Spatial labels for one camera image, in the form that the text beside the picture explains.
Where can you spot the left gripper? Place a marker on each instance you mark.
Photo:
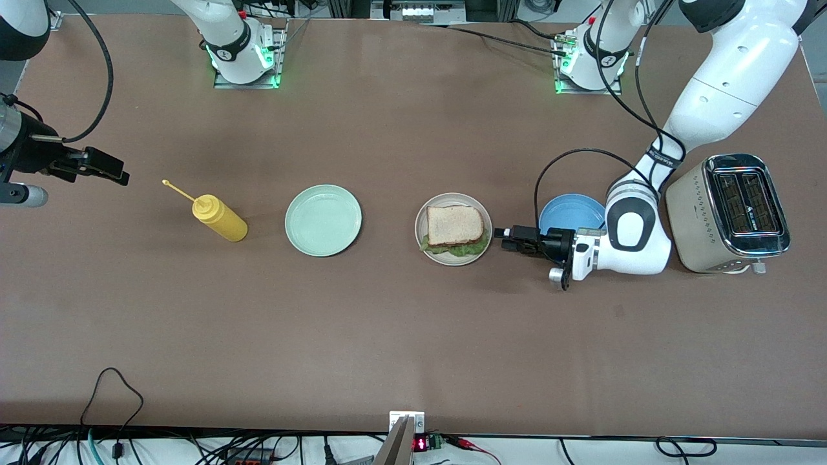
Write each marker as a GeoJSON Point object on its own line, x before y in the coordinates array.
{"type": "Point", "coordinates": [557, 243]}

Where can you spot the green lettuce leaf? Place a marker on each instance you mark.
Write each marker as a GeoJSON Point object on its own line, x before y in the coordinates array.
{"type": "Point", "coordinates": [462, 250]}

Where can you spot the grey camera mount pole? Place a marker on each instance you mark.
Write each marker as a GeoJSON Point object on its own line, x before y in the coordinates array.
{"type": "Point", "coordinates": [395, 449]}

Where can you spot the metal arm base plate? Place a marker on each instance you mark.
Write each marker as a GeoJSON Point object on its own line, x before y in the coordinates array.
{"type": "Point", "coordinates": [280, 42]}
{"type": "Point", "coordinates": [591, 92]}

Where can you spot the beige chrome toaster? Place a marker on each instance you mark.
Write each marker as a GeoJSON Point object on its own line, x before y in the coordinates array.
{"type": "Point", "coordinates": [694, 219]}

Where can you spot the beige plate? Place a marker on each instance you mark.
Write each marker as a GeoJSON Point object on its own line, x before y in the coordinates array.
{"type": "Point", "coordinates": [420, 223]}

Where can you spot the yellow squeeze bottle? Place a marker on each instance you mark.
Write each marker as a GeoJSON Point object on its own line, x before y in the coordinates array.
{"type": "Point", "coordinates": [223, 223]}

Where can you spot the blue plate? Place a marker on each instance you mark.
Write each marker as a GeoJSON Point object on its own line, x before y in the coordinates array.
{"type": "Point", "coordinates": [568, 213]}

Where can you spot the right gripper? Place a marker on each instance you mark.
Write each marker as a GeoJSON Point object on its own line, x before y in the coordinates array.
{"type": "Point", "coordinates": [33, 154]}

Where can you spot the red display circuit board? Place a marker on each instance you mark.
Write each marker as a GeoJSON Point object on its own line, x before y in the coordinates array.
{"type": "Point", "coordinates": [421, 444]}

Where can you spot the aluminium frame profile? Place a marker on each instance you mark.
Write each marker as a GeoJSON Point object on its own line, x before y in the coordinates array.
{"type": "Point", "coordinates": [55, 20]}

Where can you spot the lit electronics box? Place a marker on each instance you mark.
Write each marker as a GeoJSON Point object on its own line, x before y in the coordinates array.
{"type": "Point", "coordinates": [417, 11]}

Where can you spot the green plate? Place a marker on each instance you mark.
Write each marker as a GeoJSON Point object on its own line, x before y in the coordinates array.
{"type": "Point", "coordinates": [323, 221]}

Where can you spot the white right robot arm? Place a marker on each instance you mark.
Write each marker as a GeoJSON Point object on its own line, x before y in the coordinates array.
{"type": "Point", "coordinates": [236, 39]}

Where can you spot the silver camera mount bracket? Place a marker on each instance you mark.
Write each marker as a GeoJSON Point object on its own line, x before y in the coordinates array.
{"type": "Point", "coordinates": [417, 423]}

